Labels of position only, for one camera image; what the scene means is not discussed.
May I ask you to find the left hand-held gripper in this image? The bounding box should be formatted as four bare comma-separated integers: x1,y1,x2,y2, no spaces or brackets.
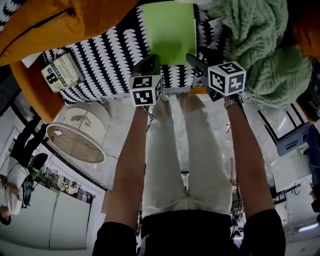
128,53,165,108

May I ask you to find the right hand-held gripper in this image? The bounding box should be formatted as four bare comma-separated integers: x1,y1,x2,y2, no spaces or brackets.
185,52,248,103

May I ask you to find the green book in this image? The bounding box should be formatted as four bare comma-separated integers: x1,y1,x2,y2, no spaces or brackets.
141,0,198,66

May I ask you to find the orange sofa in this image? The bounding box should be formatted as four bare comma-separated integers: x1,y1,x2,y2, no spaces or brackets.
0,0,320,124

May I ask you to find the person's right forearm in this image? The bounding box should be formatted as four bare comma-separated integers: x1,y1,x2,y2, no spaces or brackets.
226,93,275,221

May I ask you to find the person's left forearm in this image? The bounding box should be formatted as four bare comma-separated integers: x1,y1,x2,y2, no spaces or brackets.
103,106,151,226

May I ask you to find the white paperback book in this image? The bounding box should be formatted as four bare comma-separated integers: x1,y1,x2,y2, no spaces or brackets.
41,53,85,95

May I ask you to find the black white striped throw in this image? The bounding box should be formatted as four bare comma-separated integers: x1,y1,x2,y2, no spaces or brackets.
0,0,320,122

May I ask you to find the silver wristwatch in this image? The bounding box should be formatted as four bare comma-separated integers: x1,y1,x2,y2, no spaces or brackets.
223,96,244,110

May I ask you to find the green knitted blanket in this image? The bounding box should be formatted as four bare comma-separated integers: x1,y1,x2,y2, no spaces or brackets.
207,0,313,110

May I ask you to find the orange zippered cushion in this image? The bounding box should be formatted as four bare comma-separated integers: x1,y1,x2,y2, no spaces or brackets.
0,0,140,67

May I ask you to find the round beige basket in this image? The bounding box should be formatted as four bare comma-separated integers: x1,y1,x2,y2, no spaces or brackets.
45,101,111,165

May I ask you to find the blue chair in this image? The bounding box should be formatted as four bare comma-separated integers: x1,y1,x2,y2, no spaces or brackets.
258,101,320,176

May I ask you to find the person's black shirt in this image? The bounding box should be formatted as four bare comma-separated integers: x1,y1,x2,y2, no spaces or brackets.
92,209,287,256

